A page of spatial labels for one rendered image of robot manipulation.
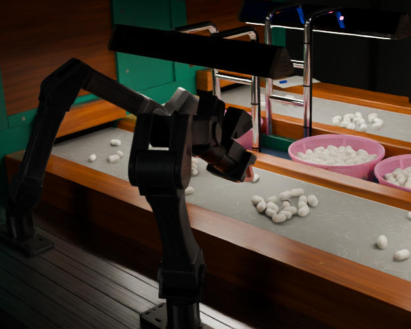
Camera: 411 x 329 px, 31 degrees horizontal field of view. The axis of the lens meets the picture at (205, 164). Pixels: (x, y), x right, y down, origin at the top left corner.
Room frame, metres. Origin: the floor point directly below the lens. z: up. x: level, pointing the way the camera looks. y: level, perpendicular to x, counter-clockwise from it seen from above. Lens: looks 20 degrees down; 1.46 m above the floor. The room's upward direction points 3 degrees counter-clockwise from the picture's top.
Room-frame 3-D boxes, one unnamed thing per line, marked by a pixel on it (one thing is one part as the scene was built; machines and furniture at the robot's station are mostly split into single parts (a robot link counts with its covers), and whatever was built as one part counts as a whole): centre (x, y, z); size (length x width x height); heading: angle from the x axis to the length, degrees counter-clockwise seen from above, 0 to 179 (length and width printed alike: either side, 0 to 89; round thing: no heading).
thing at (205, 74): (2.67, -0.11, 0.83); 0.30 x 0.06 x 0.07; 135
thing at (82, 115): (2.19, 0.37, 0.83); 0.30 x 0.06 x 0.07; 135
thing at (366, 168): (1.93, -0.37, 0.72); 0.27 x 0.27 x 0.10
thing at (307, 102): (2.25, -0.32, 0.90); 0.20 x 0.19 x 0.45; 45
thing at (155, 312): (1.21, 0.05, 0.71); 0.20 x 0.07 x 0.08; 43
